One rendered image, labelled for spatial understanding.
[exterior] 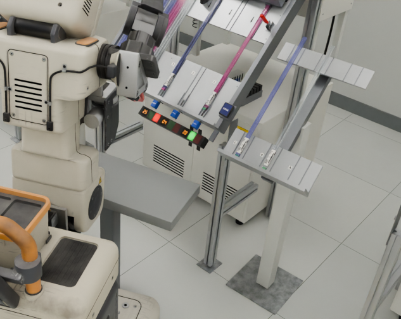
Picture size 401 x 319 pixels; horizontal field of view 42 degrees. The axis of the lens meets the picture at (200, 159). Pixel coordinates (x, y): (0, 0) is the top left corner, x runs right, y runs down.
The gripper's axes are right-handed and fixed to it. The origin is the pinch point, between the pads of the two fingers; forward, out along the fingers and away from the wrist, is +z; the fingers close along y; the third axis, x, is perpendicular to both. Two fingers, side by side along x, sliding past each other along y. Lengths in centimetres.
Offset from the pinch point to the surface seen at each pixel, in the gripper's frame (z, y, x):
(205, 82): 8.7, -15.3, -19.1
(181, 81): 8.8, -5.1, -15.4
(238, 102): 10.6, -32.0, -17.4
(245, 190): 55, -33, 5
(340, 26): 57, -31, -86
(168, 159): 69, 20, 8
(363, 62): 167, -9, -125
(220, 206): 37, -35, 19
